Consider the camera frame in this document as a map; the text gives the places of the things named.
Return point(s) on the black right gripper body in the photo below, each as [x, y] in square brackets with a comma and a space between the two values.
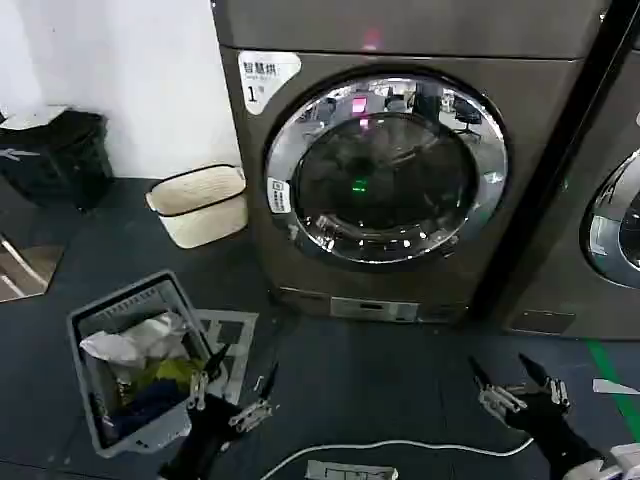
[545, 425]

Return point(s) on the grey front-load dryer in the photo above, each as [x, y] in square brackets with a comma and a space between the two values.
[520, 125]

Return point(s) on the white crumpled garment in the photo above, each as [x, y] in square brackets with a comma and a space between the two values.
[135, 340]

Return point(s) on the printed marker sheet, small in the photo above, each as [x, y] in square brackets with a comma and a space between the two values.
[350, 471]

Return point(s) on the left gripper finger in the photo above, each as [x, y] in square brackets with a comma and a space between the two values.
[202, 385]
[255, 410]

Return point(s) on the grey plastic laundry basket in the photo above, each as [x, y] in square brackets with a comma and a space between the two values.
[85, 380]

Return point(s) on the round chrome glass dryer door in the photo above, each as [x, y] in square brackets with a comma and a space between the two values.
[385, 170]

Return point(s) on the black waste bin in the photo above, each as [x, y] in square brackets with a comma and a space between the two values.
[60, 155]

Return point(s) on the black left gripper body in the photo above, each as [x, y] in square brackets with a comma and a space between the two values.
[205, 435]

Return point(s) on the printed marker sheet, large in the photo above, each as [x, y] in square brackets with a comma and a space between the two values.
[232, 335]

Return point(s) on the dark blue garment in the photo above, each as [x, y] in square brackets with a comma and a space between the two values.
[140, 405]

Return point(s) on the cream fabric storage basket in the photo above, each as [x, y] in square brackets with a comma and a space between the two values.
[200, 205]

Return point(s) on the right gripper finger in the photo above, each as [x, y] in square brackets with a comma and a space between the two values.
[492, 395]
[550, 382]

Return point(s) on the green floor tape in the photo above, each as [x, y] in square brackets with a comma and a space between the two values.
[607, 370]

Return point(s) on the brown cardboard piece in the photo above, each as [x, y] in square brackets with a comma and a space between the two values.
[25, 265]

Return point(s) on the grey dryer with partial door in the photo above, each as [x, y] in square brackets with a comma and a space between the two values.
[560, 280]

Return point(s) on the yellow garment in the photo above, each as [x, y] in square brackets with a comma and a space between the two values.
[172, 372]

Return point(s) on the white paper scrap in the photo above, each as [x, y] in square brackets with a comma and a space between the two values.
[612, 386]

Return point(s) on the round chrome door, partly seen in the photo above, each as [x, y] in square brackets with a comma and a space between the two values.
[612, 225]

